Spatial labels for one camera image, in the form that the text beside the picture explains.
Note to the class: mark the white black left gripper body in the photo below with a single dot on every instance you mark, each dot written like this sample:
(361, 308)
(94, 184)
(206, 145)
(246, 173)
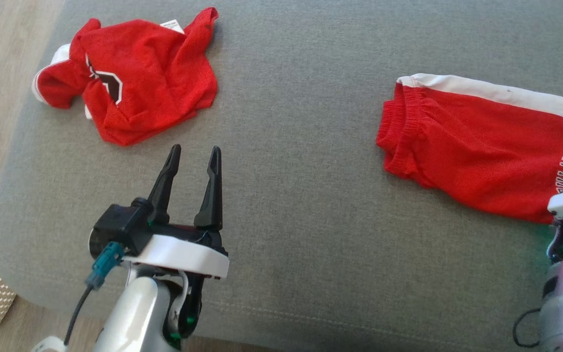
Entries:
(184, 254)

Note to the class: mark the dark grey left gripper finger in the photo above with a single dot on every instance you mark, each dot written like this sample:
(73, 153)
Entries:
(163, 195)
(212, 205)

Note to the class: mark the red shorts with white stripe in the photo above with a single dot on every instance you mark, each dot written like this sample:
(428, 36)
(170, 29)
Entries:
(482, 146)

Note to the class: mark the red jersey with black logo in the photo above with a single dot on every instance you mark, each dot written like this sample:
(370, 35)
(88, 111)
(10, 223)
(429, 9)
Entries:
(149, 78)

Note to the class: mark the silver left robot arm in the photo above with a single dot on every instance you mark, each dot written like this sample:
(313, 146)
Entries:
(135, 313)

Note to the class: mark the large grey fabric ottoman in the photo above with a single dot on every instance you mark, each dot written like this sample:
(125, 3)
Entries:
(311, 220)

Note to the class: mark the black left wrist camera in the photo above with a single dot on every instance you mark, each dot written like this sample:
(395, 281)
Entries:
(120, 225)

